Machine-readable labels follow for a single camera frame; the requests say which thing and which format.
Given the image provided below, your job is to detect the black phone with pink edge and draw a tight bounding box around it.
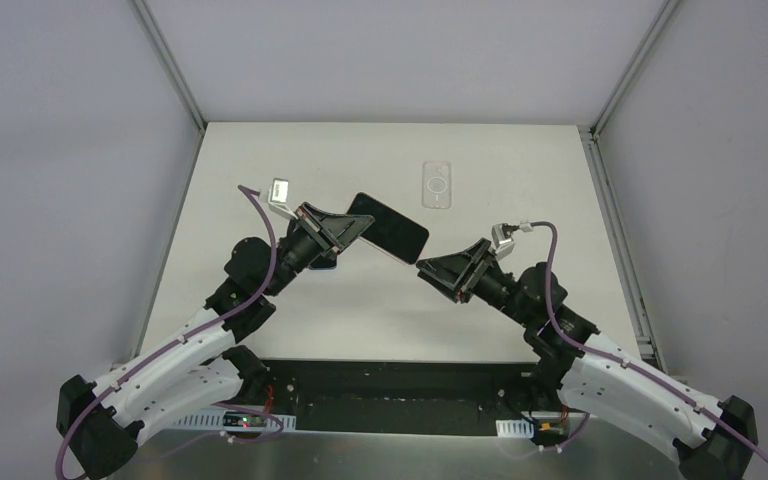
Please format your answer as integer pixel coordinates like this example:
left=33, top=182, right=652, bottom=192
left=347, top=192, right=430, bottom=265

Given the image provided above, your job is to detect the clear transparent phone case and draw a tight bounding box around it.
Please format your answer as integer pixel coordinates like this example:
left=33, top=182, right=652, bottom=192
left=421, top=161, right=452, bottom=210

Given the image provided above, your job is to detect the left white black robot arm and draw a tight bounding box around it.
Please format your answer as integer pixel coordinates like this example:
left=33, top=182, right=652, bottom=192
left=55, top=203, right=375, bottom=479

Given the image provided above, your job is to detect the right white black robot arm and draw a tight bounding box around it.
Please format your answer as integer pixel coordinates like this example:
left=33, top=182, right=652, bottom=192
left=417, top=239, right=758, bottom=479

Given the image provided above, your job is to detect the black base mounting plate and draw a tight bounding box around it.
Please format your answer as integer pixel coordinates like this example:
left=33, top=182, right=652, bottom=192
left=231, top=359, right=563, bottom=436

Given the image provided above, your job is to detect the left green circuit board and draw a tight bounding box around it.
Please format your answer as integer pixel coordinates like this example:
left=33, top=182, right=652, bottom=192
left=223, top=411, right=268, bottom=430

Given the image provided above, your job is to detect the shiny metal front panel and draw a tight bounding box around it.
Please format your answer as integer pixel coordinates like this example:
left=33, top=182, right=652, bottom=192
left=115, top=420, right=681, bottom=479

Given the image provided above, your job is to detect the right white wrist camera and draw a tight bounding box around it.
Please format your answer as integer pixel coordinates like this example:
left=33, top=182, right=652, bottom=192
left=491, top=223, right=519, bottom=260

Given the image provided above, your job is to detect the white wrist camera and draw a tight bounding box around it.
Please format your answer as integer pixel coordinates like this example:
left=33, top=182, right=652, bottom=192
left=491, top=223, right=519, bottom=260
left=260, top=178, right=297, bottom=220

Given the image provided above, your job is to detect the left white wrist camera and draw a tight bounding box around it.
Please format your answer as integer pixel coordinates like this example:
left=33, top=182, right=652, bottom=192
left=260, top=178, right=297, bottom=220

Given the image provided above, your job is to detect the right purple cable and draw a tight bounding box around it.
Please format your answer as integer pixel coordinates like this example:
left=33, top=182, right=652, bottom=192
left=519, top=220, right=768, bottom=480

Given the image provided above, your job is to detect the purple cable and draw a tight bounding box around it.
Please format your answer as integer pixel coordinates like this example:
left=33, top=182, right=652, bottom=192
left=54, top=184, right=279, bottom=480
left=519, top=220, right=768, bottom=480

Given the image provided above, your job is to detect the right white slotted cable duct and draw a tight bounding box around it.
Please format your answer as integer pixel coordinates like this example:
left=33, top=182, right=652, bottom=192
left=495, top=419, right=535, bottom=439

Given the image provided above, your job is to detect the white slotted cable duct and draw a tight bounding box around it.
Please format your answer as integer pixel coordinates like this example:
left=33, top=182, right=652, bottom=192
left=169, top=409, right=296, bottom=433
left=495, top=419, right=535, bottom=439

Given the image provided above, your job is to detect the right aluminium frame rail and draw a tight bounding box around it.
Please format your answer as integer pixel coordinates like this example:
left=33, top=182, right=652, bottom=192
left=577, top=0, right=717, bottom=480

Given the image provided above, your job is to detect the aluminium frame rail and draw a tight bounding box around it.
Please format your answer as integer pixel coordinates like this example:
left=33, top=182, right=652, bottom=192
left=79, top=0, right=208, bottom=480
left=577, top=0, right=717, bottom=480

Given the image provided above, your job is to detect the left white slotted cable duct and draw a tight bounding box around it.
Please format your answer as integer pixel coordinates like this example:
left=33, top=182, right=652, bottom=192
left=169, top=409, right=296, bottom=433

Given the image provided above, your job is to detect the left aluminium frame rail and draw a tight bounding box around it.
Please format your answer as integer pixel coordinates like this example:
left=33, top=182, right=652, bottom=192
left=79, top=0, right=208, bottom=480

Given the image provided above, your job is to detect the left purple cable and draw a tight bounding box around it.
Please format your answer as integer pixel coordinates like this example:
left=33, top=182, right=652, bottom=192
left=54, top=184, right=279, bottom=480

